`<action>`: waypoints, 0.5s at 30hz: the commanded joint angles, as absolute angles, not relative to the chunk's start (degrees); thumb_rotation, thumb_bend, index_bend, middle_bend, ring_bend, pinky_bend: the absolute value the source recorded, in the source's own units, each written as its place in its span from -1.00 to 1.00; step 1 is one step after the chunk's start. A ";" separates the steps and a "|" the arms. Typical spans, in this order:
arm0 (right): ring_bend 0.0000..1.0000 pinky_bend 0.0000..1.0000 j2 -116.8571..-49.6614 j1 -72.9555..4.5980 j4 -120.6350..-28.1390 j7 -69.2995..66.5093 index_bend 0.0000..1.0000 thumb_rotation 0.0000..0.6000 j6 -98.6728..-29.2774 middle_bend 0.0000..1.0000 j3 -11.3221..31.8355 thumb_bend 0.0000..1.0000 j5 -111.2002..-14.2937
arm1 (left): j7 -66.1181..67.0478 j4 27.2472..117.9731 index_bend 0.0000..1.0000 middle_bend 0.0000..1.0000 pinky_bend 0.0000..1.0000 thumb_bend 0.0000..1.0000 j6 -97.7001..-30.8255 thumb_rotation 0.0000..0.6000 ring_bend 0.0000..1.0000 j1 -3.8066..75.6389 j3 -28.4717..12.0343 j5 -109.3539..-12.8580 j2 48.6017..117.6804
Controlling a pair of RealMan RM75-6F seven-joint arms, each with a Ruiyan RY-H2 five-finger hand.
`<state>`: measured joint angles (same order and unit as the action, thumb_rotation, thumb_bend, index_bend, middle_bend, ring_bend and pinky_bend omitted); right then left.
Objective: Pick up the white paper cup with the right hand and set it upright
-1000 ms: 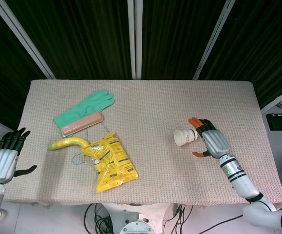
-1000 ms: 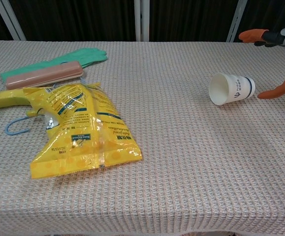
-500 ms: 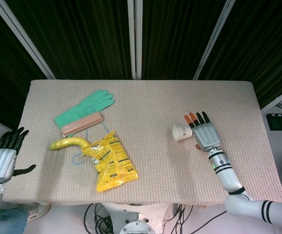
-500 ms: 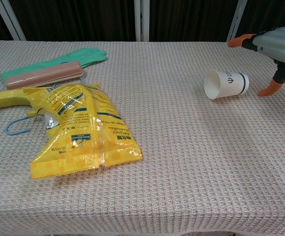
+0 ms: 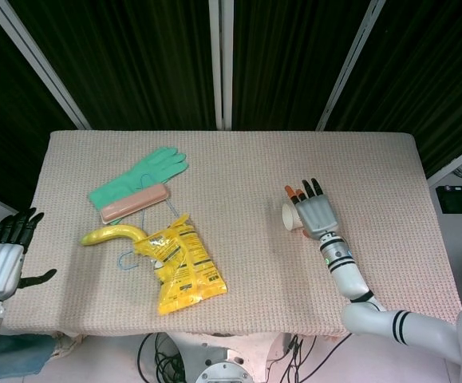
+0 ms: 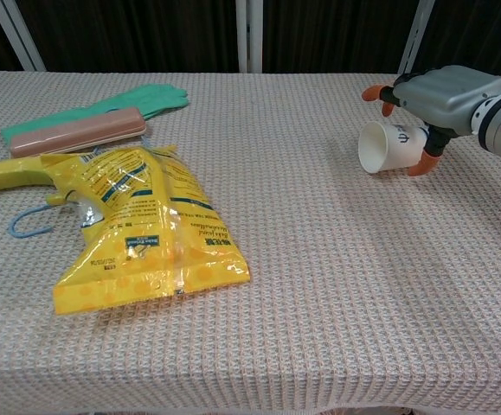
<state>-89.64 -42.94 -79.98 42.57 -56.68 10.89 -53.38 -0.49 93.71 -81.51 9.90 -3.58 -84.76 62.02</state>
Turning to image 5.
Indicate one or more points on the black screen device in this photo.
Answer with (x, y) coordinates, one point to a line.
(460, 199)

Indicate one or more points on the beige waffle-weave tablecloth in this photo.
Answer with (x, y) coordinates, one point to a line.
(254, 239)

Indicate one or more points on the white paper cup blue stripe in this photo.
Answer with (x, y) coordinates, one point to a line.
(290, 217)

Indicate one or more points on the blue cloth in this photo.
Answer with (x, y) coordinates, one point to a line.
(19, 355)

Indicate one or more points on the green rubber glove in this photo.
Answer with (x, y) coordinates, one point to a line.
(151, 167)

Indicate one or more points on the yellow banana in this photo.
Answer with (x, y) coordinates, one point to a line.
(111, 233)

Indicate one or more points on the yellow snack bag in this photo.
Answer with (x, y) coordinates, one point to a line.
(182, 275)

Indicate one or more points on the pink plastic oblong case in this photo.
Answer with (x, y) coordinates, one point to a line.
(135, 203)

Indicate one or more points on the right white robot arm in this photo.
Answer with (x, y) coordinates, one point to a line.
(344, 273)

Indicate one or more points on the dark curtain panel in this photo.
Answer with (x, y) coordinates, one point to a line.
(135, 60)
(434, 72)
(3, 119)
(290, 60)

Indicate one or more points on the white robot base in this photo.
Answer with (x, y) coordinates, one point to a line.
(230, 355)

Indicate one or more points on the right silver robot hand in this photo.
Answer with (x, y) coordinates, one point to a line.
(316, 213)

